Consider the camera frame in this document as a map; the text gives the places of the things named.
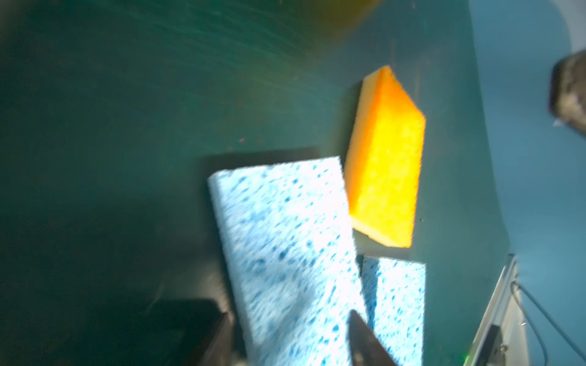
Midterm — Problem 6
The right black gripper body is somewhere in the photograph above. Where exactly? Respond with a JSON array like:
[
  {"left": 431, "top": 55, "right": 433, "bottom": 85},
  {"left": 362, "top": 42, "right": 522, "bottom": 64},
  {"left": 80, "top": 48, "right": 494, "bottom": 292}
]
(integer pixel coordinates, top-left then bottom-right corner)
[{"left": 549, "top": 50, "right": 585, "bottom": 137}]

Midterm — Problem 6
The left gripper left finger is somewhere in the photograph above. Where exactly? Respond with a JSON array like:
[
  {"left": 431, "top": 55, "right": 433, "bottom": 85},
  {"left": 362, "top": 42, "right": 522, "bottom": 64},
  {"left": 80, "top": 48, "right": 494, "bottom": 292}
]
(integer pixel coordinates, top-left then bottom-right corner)
[{"left": 150, "top": 299, "right": 234, "bottom": 365}]

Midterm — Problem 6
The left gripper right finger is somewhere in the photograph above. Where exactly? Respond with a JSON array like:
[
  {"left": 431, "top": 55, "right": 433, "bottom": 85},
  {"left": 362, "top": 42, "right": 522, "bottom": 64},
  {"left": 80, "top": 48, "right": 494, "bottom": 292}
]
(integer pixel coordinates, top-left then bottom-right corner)
[{"left": 349, "top": 310, "right": 398, "bottom": 366}]

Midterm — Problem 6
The blue sponge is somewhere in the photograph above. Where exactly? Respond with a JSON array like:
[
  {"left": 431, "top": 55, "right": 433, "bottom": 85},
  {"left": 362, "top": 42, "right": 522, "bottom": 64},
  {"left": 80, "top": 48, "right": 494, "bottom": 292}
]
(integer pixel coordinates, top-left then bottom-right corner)
[
  {"left": 208, "top": 156, "right": 366, "bottom": 365},
  {"left": 362, "top": 256, "right": 427, "bottom": 365}
]

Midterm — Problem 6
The orange sponge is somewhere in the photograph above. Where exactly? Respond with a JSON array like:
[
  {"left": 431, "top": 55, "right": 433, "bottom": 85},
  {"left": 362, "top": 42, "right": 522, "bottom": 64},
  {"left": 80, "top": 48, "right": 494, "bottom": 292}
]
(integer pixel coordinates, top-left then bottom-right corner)
[{"left": 343, "top": 66, "right": 426, "bottom": 248}]

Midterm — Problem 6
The aluminium rail base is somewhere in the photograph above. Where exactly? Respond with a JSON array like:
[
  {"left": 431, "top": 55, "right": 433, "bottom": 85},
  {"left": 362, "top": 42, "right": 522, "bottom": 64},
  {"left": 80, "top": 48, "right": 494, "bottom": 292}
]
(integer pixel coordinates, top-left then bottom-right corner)
[{"left": 464, "top": 254, "right": 530, "bottom": 366}]

